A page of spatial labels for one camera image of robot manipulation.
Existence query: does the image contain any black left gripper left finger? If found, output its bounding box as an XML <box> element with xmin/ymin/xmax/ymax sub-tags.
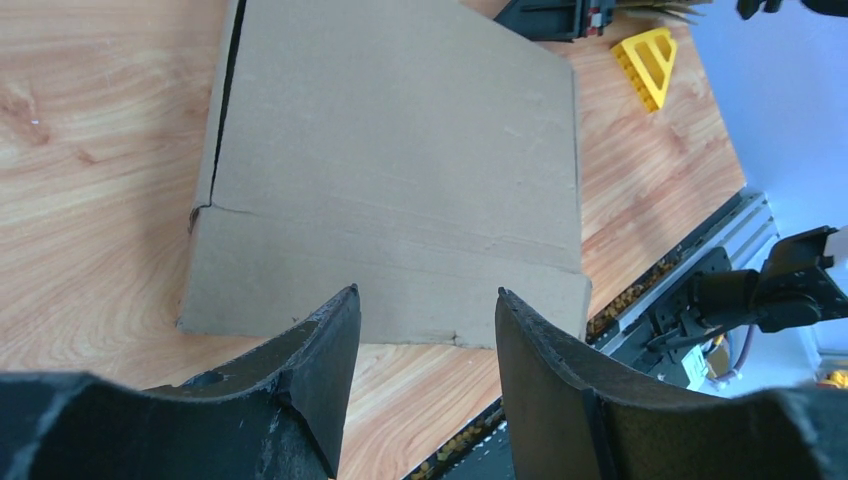
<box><xmin>1</xmin><ymin>285</ymin><xmax>361</xmax><ymax>479</ymax></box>

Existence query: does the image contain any brown cardboard box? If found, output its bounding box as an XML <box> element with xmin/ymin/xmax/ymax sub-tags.
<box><xmin>176</xmin><ymin>1</ymin><xmax>591</xmax><ymax>348</ymax></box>

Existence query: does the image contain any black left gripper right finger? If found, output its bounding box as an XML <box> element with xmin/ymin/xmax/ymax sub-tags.
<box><xmin>495</xmin><ymin>289</ymin><xmax>847</xmax><ymax>479</ymax></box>

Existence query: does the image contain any yellow plastic triangle block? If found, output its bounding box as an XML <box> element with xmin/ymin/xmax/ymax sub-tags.
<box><xmin>610</xmin><ymin>27</ymin><xmax>678</xmax><ymax>113</ymax></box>

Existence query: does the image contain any stack of flat cardboard sheets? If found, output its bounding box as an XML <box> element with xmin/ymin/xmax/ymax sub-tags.
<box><xmin>614</xmin><ymin>0</ymin><xmax>712</xmax><ymax>25</ymax></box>

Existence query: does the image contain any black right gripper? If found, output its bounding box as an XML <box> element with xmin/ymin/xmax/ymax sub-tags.
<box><xmin>494</xmin><ymin>0</ymin><xmax>616</xmax><ymax>42</ymax></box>

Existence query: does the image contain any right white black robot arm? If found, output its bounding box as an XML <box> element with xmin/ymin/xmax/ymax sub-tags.
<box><xmin>494</xmin><ymin>1</ymin><xmax>847</xmax><ymax>355</ymax></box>

